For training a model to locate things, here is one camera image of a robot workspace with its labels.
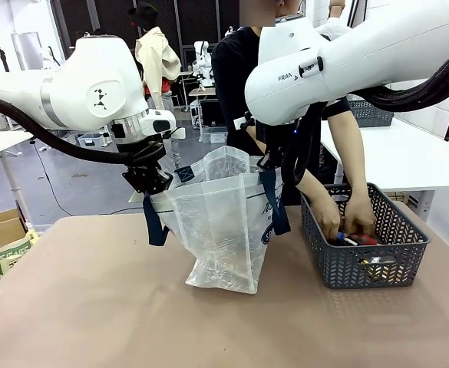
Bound green white paper bag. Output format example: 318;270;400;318
0;228;40;277

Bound person's left hand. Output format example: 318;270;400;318
345;193;377;237

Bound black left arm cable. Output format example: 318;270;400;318
0;90;133;164

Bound mannequin with white shirt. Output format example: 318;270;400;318
315;0;352;39

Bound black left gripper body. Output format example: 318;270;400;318
114;133;173;185

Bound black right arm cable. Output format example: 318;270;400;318
280;36;449;186

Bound grey plastic lattice basket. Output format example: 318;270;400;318
299;182;431;291
346;97;397;129

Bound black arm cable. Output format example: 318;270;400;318
280;36;449;186
0;90;133;164

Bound black floor cable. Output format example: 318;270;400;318
35;141;149;216

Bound person in black t-shirt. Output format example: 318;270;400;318
211;0;363;205

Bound person's right forearm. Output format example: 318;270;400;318
295;170;335;210

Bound red black handled item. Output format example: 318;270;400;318
337;232;381;247

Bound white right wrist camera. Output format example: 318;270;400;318
233;116;256;132

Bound person's left forearm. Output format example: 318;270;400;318
328;113;367;200

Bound translucent shopping bag navy handles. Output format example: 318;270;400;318
130;145;292;295

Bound person's right hand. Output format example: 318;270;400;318
315;199;342;242

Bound grey whiteboard panel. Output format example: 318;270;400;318
11;32;44;73

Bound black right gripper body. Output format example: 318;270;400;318
257;121;287;158

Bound white side table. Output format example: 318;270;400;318
319;114;449;192

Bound yellow packaged item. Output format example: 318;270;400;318
358;255;398;284

